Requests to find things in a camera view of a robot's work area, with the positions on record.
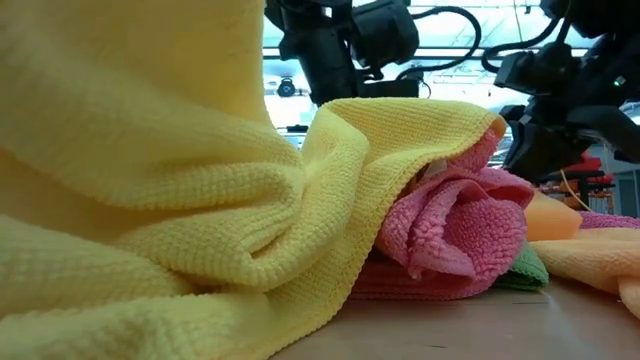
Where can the large orange microfiber towel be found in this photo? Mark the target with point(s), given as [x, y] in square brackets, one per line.
[590, 260]

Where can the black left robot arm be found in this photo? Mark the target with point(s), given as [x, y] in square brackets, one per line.
[385, 30]

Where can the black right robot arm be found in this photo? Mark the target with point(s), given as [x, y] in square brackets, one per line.
[615, 50]

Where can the long pink microfiber towel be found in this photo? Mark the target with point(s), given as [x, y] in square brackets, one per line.
[607, 220]

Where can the bunched pink microfiber towel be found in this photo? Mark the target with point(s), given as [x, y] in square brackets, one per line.
[460, 230]

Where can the green microfiber towel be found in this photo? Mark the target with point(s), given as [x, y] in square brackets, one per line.
[525, 272]

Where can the yellow microfiber towel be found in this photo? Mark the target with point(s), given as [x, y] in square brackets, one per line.
[150, 175]

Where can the black overhead frame beam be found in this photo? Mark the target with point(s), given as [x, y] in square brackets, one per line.
[272, 52]

